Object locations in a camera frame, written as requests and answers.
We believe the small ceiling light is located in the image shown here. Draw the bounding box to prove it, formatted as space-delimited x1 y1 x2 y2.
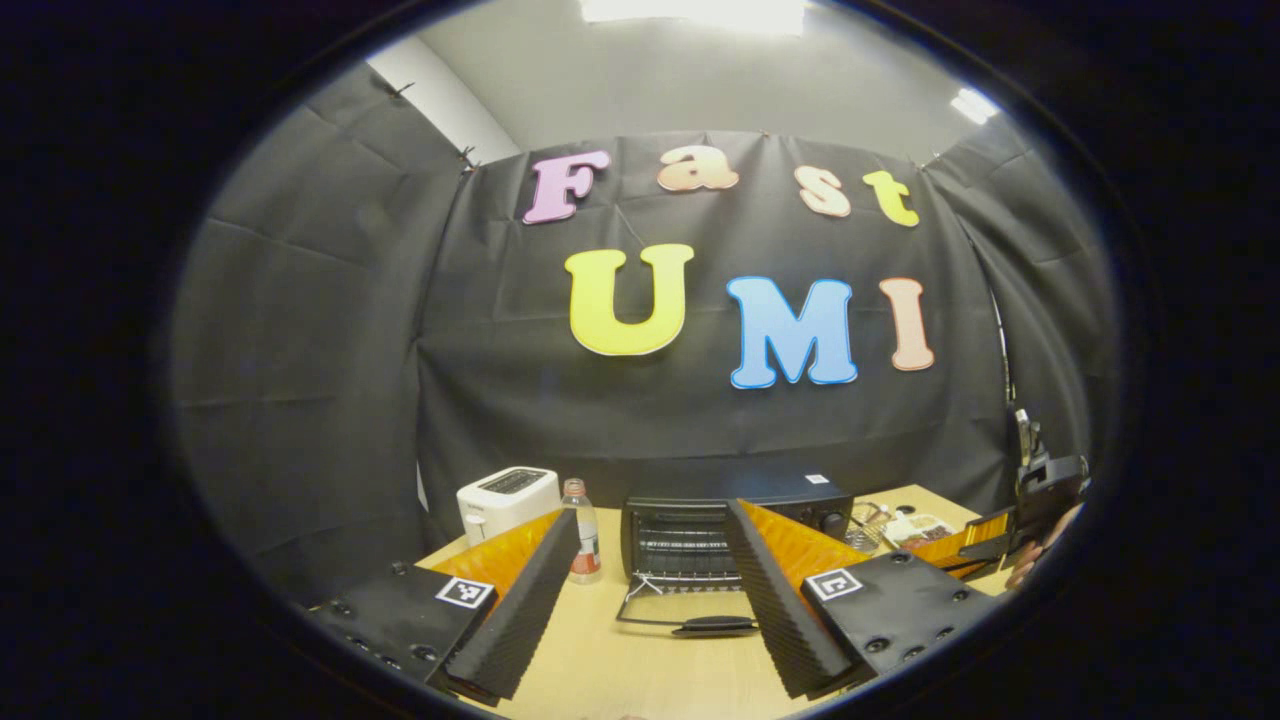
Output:
948 87 1001 126

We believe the large ceiling light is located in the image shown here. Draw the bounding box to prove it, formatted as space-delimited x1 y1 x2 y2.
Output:
580 0 809 36

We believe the metal wire basket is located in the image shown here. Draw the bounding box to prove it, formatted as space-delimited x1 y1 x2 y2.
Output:
845 500 896 553

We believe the clear plastic bottle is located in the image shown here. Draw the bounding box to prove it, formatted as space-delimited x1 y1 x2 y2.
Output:
562 478 604 586

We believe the black backdrop cloth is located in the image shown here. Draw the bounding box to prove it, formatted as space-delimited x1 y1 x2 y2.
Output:
170 65 1121 606

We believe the white divided plate with beans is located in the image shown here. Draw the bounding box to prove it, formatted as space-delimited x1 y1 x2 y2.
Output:
885 512 959 551

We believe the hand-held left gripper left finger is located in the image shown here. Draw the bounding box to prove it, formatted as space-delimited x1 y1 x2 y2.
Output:
305 508 583 706

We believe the white toaster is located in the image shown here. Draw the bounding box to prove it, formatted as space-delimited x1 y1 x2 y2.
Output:
457 466 563 549

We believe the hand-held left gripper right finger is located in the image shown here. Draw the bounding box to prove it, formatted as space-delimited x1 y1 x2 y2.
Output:
722 498 1001 701

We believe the black electric oven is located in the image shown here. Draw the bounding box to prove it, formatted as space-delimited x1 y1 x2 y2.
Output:
615 472 856 639

